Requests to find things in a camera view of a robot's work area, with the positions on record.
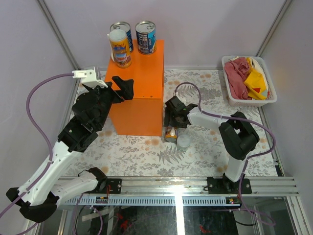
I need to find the yellow cloth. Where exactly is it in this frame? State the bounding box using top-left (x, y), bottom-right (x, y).
top-left (244, 57), bottom-right (268, 100)

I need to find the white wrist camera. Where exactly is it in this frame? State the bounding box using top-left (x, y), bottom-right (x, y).
top-left (72, 67), bottom-right (108, 89)
top-left (174, 91), bottom-right (186, 104)

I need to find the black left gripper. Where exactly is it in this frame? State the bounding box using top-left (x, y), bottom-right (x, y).
top-left (87, 76), bottom-right (134, 129)

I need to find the blue tin can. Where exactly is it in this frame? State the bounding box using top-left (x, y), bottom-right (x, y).
top-left (110, 21), bottom-right (134, 54)
top-left (135, 21), bottom-right (156, 55)

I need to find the white plastic basket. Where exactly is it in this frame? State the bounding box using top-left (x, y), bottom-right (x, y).
top-left (222, 56), bottom-right (277, 107)

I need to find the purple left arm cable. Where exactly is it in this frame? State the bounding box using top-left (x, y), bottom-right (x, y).
top-left (0, 72), bottom-right (74, 235)

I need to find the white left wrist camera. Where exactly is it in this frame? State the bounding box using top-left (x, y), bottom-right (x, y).
top-left (72, 67), bottom-right (108, 89)

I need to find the pink cloth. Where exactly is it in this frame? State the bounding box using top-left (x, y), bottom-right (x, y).
top-left (224, 57), bottom-right (251, 100)

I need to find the yellow porridge can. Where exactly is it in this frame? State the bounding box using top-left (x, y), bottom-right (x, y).
top-left (109, 29), bottom-right (131, 69)

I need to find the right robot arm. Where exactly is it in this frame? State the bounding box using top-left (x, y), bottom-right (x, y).
top-left (164, 96), bottom-right (260, 193)

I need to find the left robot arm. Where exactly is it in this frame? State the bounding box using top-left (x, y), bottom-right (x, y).
top-left (6, 76), bottom-right (134, 223)

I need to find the yellow can with spoon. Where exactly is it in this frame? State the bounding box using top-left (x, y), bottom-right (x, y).
top-left (164, 126), bottom-right (179, 142)

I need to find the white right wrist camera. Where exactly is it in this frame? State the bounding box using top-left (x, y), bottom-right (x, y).
top-left (174, 91), bottom-right (186, 104)

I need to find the orange wooden box shelf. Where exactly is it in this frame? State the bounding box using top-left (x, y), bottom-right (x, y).
top-left (105, 40), bottom-right (164, 136)

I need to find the aluminium mounting rail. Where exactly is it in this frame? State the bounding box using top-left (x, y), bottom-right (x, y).
top-left (56, 176), bottom-right (300, 196)

